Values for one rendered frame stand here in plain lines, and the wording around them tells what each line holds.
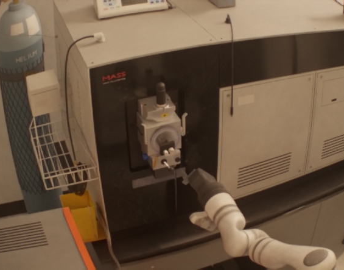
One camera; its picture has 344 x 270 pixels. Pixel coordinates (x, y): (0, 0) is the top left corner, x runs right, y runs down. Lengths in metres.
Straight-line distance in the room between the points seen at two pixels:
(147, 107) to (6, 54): 0.92
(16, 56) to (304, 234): 1.47
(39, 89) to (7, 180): 1.31
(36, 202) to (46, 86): 1.00
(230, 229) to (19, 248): 0.57
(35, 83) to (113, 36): 0.37
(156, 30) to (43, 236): 0.74
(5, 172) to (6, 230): 1.60
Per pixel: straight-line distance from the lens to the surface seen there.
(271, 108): 1.94
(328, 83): 2.05
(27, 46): 2.38
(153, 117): 1.67
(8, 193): 3.24
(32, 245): 1.50
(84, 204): 2.00
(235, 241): 1.34
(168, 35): 1.75
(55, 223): 1.56
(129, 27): 1.83
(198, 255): 2.12
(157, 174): 1.79
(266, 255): 1.25
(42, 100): 1.97
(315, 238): 2.48
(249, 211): 2.15
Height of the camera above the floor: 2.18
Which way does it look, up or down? 34 degrees down
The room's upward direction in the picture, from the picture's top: 2 degrees counter-clockwise
